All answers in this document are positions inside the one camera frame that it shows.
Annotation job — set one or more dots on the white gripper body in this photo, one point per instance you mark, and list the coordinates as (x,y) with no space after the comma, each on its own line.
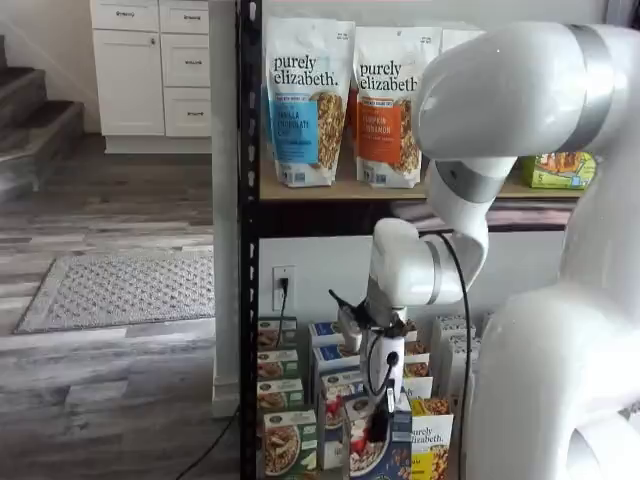
(397,375)

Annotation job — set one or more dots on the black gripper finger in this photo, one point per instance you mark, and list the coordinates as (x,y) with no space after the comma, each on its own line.
(379,427)

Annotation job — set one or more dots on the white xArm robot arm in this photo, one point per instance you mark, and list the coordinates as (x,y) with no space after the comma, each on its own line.
(550,350)

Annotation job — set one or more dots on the yellow Purely Elizabeth box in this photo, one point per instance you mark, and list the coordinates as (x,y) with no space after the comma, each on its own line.
(417,387)
(417,365)
(430,450)
(417,347)

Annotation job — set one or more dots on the green Apple Cinnamon oatmeal box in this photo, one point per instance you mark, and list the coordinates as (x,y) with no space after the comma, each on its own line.
(280,395)
(277,365)
(290,445)
(275,332)

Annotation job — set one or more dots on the black metal shelf rack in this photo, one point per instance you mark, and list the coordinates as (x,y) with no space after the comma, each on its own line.
(248,200)

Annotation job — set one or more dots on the green Bobo's Apple Pie box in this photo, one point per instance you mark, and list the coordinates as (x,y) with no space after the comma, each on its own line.
(555,172)

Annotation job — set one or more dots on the white Organic Pantry carton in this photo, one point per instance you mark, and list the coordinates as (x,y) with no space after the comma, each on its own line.
(462,355)
(452,327)

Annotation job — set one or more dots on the orange Purely Elizabeth granola bag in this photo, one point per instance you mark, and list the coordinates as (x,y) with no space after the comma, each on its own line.
(385,130)
(352,107)

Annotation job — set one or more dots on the blue Purely Elizabeth granola bag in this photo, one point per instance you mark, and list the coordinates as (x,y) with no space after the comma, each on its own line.
(267,130)
(300,125)

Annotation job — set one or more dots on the grey patterned floor rug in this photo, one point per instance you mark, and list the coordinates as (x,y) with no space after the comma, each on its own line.
(125,290)

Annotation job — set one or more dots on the red Purely Elizabeth granola bag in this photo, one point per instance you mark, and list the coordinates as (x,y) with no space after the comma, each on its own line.
(457,39)

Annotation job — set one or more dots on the white drawer cabinet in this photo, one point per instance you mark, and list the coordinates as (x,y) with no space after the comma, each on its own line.
(130,80)

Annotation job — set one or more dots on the dark carpeted staircase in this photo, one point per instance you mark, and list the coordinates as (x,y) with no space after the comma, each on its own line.
(30,115)

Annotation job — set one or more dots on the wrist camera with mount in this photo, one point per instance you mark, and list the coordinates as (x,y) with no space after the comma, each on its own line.
(350,320)

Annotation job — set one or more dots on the white wall outlet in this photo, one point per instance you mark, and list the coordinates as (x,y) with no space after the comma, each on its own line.
(277,302)

